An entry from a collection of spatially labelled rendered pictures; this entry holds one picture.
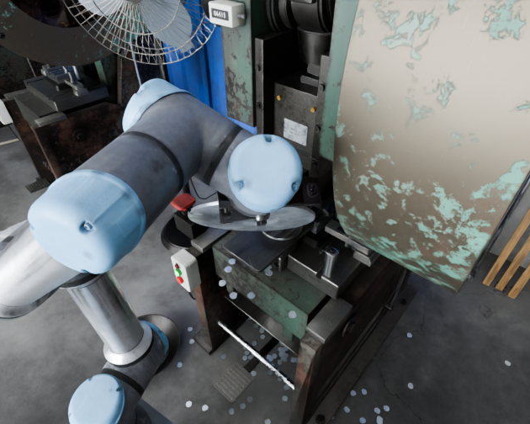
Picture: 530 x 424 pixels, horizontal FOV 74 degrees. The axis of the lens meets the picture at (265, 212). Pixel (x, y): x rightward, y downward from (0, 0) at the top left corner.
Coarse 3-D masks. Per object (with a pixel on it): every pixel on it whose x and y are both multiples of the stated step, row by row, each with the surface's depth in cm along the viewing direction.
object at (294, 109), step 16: (288, 80) 85; (304, 80) 83; (288, 96) 83; (304, 96) 80; (288, 112) 85; (304, 112) 82; (288, 128) 88; (304, 128) 84; (304, 144) 87; (304, 160) 90; (304, 176) 90
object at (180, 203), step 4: (180, 196) 117; (184, 196) 117; (188, 196) 117; (192, 196) 117; (172, 200) 115; (176, 200) 115; (180, 200) 115; (184, 200) 115; (188, 200) 115; (192, 200) 115; (172, 204) 114; (176, 204) 113; (180, 204) 113; (184, 204) 113; (188, 204) 114; (192, 204) 115; (176, 208) 114; (180, 208) 112; (184, 208) 113
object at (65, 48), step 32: (0, 0) 135; (32, 0) 147; (64, 0) 155; (0, 32) 139; (32, 32) 146; (64, 32) 155; (96, 32) 164; (128, 32) 174; (64, 64) 160; (96, 64) 203; (128, 64) 202; (32, 96) 207; (64, 96) 192; (96, 96) 201; (128, 96) 211; (32, 128) 184; (64, 128) 193; (96, 128) 206; (32, 160) 233; (64, 160) 201; (32, 192) 217
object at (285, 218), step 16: (192, 208) 74; (208, 208) 71; (288, 208) 71; (304, 208) 72; (208, 224) 86; (224, 224) 86; (240, 224) 87; (256, 224) 87; (272, 224) 86; (288, 224) 86
